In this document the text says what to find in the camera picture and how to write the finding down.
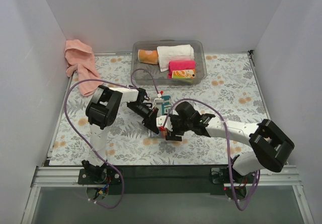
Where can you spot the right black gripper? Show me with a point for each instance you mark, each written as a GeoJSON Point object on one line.
{"type": "Point", "coordinates": [174, 130]}

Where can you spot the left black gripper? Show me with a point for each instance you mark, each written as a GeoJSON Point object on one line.
{"type": "Point", "coordinates": [152, 122]}

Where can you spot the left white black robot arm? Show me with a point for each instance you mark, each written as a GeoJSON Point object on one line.
{"type": "Point", "coordinates": [102, 112]}

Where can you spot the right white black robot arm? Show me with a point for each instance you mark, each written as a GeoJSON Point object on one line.
{"type": "Point", "coordinates": [271, 147]}

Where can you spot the hot pink rolled towel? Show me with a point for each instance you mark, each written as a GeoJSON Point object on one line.
{"type": "Point", "coordinates": [181, 65]}

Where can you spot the clear plastic bin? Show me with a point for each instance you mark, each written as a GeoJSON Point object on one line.
{"type": "Point", "coordinates": [149, 74]}

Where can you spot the orange print rolled towel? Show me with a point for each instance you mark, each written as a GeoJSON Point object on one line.
{"type": "Point", "coordinates": [182, 74]}

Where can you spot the white rolled towel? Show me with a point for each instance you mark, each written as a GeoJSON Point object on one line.
{"type": "Point", "coordinates": [173, 53]}

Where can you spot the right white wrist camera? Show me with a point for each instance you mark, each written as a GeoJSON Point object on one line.
{"type": "Point", "coordinates": [164, 123]}

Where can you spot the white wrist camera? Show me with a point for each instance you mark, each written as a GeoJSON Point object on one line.
{"type": "Point", "coordinates": [164, 123]}
{"type": "Point", "coordinates": [158, 101]}

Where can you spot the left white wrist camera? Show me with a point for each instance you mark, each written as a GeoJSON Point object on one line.
{"type": "Point", "coordinates": [158, 101]}

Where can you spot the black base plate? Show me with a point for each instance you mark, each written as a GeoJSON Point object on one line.
{"type": "Point", "coordinates": [158, 179]}

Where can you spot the aluminium frame rail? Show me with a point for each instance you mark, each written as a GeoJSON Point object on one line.
{"type": "Point", "coordinates": [68, 176]}

